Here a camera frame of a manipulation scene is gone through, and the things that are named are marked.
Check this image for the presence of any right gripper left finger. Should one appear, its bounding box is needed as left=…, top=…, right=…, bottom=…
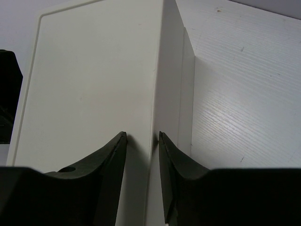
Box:
left=46, top=132, right=127, bottom=226

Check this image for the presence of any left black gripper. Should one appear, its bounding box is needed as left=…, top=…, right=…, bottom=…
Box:
left=0, top=49, right=23, bottom=144

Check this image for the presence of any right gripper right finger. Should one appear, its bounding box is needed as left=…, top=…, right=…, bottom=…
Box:
left=158, top=132, right=209, bottom=226

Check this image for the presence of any white drawer cabinet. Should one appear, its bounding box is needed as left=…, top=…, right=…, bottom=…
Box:
left=7, top=0, right=195, bottom=226

